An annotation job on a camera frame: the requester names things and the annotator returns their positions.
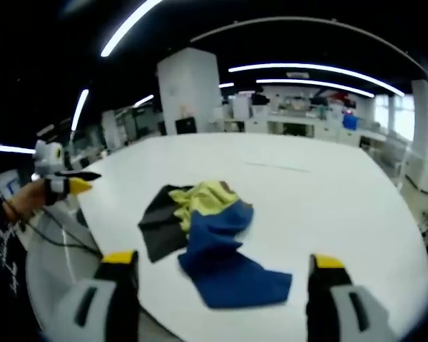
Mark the black box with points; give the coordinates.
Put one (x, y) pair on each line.
(185, 126)

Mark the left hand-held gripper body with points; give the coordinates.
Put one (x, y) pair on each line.
(46, 158)

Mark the blue storage bin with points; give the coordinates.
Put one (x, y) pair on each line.
(350, 122)

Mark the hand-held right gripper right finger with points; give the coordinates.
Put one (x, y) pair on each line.
(342, 310)

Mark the person's left hand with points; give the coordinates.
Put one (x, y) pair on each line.
(26, 199)

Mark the person's dark printed clothing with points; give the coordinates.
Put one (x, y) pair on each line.
(1, 256)

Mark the row of white cabinets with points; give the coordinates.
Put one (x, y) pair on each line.
(306, 126)

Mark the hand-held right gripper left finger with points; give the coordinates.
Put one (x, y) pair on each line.
(92, 306)

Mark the white monitor screen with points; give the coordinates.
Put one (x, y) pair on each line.
(8, 183)

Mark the white square pillar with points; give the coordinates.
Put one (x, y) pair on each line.
(189, 89)
(426, 135)

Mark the blue yellow black garment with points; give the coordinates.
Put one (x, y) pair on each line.
(221, 249)

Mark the ceiling light strip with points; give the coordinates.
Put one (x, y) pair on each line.
(314, 85)
(128, 26)
(317, 71)
(16, 149)
(143, 100)
(79, 108)

